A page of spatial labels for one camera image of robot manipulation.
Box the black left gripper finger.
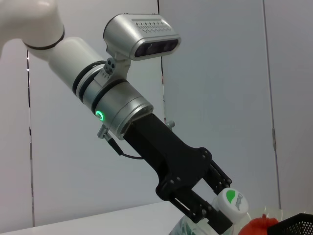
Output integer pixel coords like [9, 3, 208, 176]
[201, 160, 233, 197]
[168, 188, 234, 235]

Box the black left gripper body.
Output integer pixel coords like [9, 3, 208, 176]
[123, 113, 213, 200]

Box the clear water bottle green label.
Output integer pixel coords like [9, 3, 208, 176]
[175, 188, 252, 235]

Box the red-orange fruit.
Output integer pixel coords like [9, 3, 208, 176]
[238, 214, 279, 235]

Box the black mesh pen holder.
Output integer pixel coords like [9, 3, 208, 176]
[267, 212, 313, 235]

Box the pale green glass fruit plate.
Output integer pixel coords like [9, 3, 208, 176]
[246, 207, 306, 221]

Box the left arm gripper cable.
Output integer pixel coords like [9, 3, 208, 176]
[97, 119, 176, 160]

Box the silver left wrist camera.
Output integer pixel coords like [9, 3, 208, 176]
[103, 14, 181, 81]

